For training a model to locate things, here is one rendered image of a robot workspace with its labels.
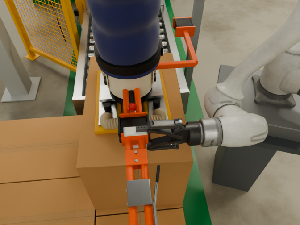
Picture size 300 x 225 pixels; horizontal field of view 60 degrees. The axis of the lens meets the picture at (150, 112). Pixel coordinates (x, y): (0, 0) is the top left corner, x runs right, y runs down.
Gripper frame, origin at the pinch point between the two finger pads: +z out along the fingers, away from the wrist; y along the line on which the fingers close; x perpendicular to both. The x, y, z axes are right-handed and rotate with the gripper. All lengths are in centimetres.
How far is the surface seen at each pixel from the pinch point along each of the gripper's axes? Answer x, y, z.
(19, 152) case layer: 32, 54, 61
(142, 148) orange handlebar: -4.7, -1.1, -2.1
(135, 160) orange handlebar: -8.8, -1.5, 0.2
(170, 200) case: -2.7, 46.9, -14.2
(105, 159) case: 0.8, 12.8, 10.3
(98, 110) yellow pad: 21.5, 11.1, 12.9
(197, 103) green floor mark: 105, 106, -59
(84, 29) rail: 138, 48, 32
